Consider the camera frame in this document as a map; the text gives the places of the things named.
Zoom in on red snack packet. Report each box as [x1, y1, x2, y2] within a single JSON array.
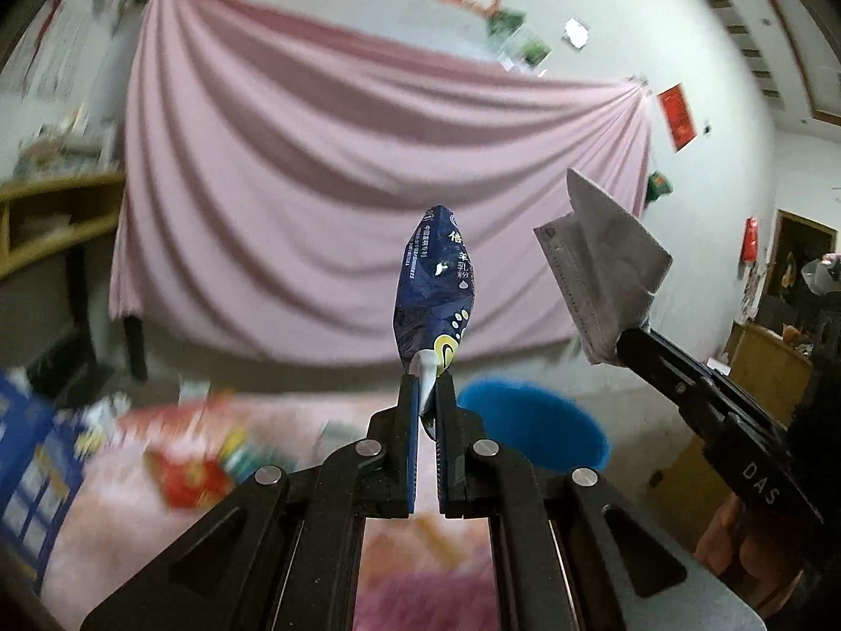
[[142, 428, 247, 510]]

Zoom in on blue snack wrapper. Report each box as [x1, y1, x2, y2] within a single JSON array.
[[392, 203, 478, 439]]

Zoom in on right hand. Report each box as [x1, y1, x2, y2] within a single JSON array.
[[694, 493, 803, 618]]

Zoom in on wooden cabinet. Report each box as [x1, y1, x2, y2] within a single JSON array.
[[725, 209, 841, 429]]

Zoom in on blue plastic bucket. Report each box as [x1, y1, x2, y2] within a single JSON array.
[[458, 379, 611, 474]]

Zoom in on floral pink blanket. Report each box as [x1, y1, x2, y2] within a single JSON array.
[[42, 390, 499, 629]]

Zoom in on red hanging firecracker ornament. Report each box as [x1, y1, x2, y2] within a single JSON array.
[[740, 217, 758, 265]]

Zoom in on pink hanging sheet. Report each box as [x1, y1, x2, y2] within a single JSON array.
[[108, 0, 651, 368]]

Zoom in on green photo posters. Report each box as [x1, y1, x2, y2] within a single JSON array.
[[486, 8, 552, 76]]

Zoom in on wooden shelf desk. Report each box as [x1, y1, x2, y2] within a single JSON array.
[[0, 169, 150, 382]]

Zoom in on green wall ornament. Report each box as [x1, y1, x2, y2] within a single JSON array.
[[645, 171, 673, 203]]

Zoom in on red paper wall poster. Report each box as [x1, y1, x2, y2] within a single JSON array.
[[657, 84, 697, 151]]

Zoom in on small silver wall sticker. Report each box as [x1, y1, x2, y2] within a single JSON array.
[[563, 17, 590, 52]]

